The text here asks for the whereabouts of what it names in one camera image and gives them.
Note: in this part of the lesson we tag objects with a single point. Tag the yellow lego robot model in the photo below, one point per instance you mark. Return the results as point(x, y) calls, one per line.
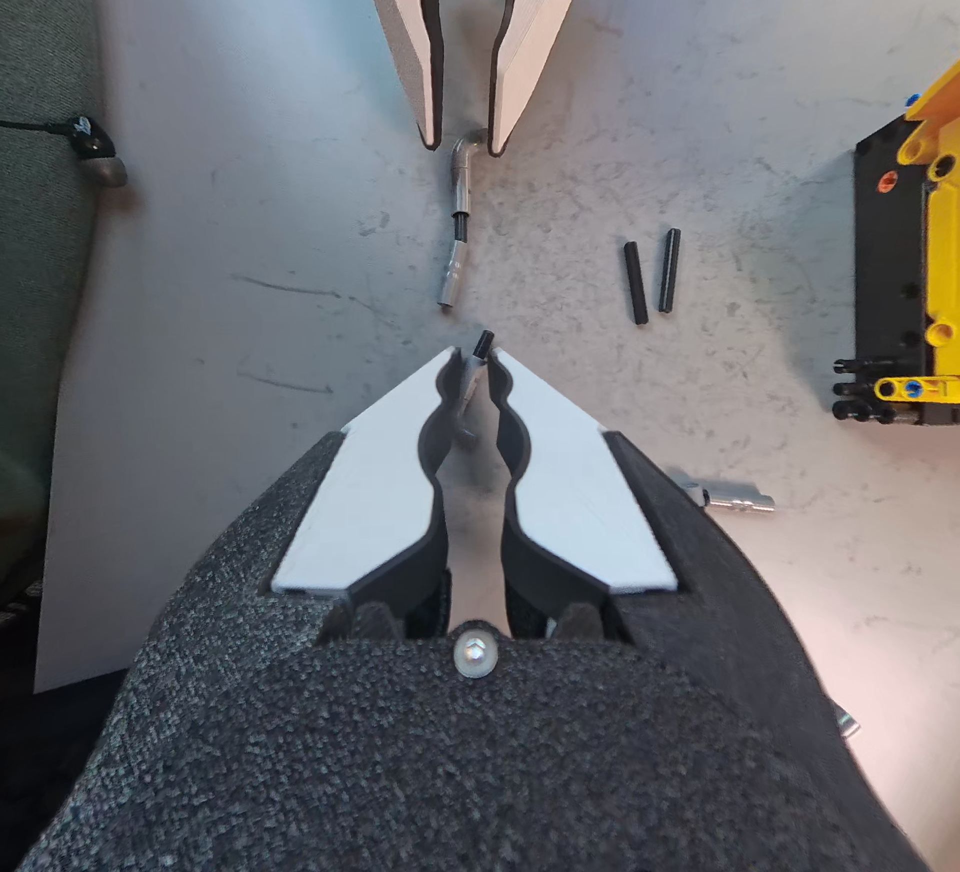
point(892, 272)

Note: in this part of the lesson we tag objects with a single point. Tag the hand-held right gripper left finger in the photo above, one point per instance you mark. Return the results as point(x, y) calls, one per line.
point(352, 512)

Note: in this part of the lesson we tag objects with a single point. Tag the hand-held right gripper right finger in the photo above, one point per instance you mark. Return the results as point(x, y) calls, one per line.
point(592, 512)

